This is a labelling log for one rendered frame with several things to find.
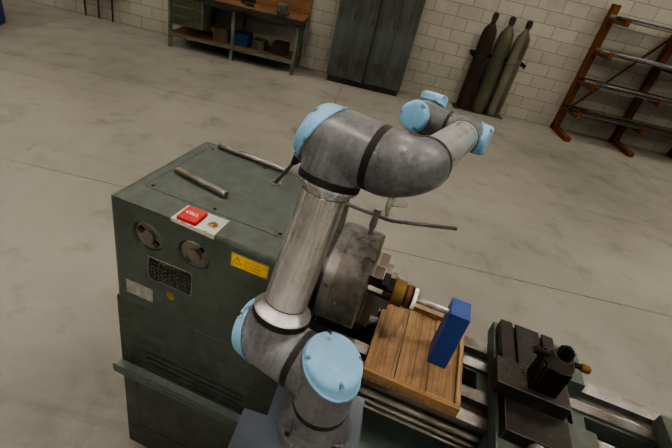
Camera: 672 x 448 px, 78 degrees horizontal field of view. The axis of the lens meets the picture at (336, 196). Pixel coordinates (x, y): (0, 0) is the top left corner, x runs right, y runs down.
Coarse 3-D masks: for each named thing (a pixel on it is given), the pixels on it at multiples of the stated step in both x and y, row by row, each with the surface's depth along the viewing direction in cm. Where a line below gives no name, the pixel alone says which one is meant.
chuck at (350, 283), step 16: (352, 240) 123; (368, 240) 124; (352, 256) 120; (368, 256) 120; (352, 272) 118; (336, 288) 118; (352, 288) 117; (336, 304) 120; (352, 304) 118; (336, 320) 125; (352, 320) 121
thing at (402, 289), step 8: (400, 280) 129; (400, 288) 127; (408, 288) 128; (384, 296) 129; (392, 296) 126; (400, 296) 126; (408, 296) 126; (392, 304) 129; (400, 304) 127; (408, 304) 127
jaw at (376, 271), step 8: (368, 264) 119; (376, 264) 121; (368, 272) 118; (376, 272) 120; (384, 272) 120; (368, 280) 125; (376, 280) 121; (384, 280) 123; (392, 280) 126; (384, 288) 125; (392, 288) 125
